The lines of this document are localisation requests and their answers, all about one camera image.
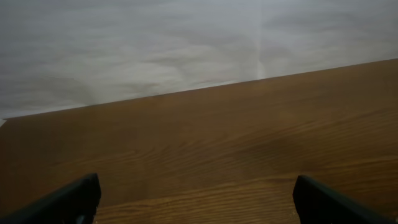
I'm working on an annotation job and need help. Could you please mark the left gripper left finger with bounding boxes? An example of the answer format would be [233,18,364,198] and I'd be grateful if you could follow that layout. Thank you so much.
[0,172,102,224]

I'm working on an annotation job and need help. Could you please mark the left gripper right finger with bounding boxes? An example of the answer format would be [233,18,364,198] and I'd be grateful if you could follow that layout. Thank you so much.
[292,174,396,224]

